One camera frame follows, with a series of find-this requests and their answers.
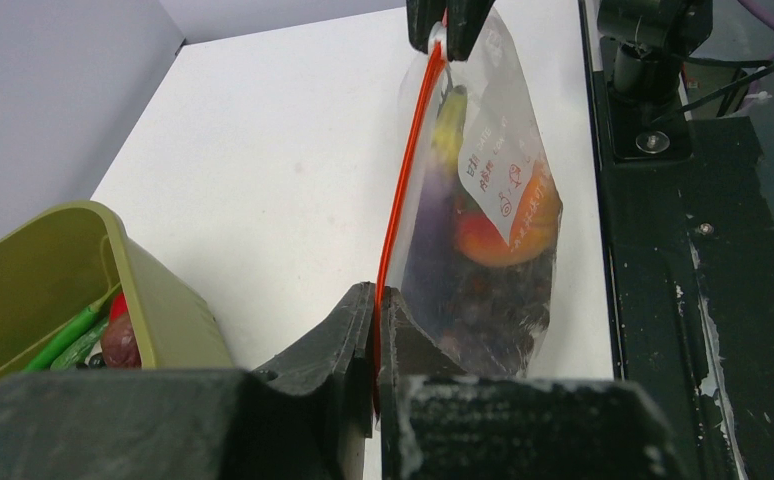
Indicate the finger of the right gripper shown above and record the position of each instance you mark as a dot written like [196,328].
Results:
[464,22]
[421,16]

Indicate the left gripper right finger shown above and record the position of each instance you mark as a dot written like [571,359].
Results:
[440,423]

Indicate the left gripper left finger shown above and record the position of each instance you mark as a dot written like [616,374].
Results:
[304,414]

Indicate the clear zip bag orange zipper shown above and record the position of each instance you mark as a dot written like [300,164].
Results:
[501,143]

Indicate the peach toy fruit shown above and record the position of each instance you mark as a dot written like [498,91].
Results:
[533,231]

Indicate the olive green plastic bin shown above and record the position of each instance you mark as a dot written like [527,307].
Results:
[71,255]

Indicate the dark red grape bunch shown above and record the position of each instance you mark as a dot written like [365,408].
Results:
[493,319]

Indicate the purple toy eggplant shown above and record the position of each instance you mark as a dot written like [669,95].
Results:
[427,279]

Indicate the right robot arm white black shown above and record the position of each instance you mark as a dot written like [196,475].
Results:
[672,29]

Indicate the red toy tomato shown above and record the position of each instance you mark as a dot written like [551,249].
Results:
[118,308]

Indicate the small green cucumber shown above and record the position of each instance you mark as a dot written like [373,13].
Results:
[79,350]

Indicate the long green bean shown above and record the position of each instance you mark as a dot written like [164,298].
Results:
[72,331]

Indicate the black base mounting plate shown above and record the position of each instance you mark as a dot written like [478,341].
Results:
[688,243]

